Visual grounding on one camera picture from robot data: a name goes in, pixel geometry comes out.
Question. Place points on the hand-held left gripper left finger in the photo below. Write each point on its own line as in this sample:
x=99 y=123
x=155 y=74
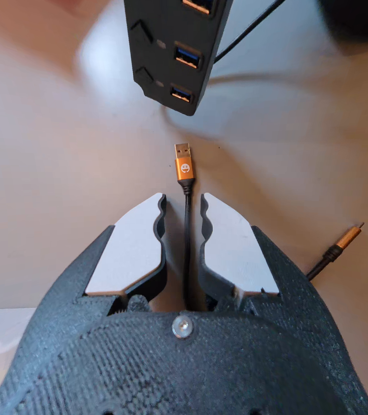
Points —
x=128 y=253

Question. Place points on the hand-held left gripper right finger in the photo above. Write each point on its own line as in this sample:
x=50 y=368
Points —
x=235 y=256

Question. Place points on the black USB hub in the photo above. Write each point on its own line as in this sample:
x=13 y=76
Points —
x=164 y=58

